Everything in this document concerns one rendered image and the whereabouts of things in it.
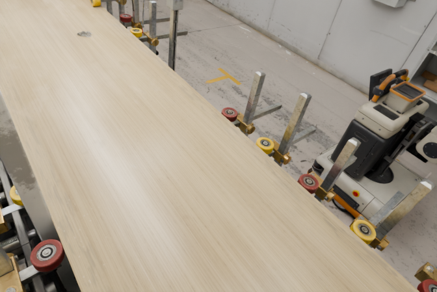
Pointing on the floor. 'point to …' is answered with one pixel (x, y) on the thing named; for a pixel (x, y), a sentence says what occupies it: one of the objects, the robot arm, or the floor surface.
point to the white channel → (30, 190)
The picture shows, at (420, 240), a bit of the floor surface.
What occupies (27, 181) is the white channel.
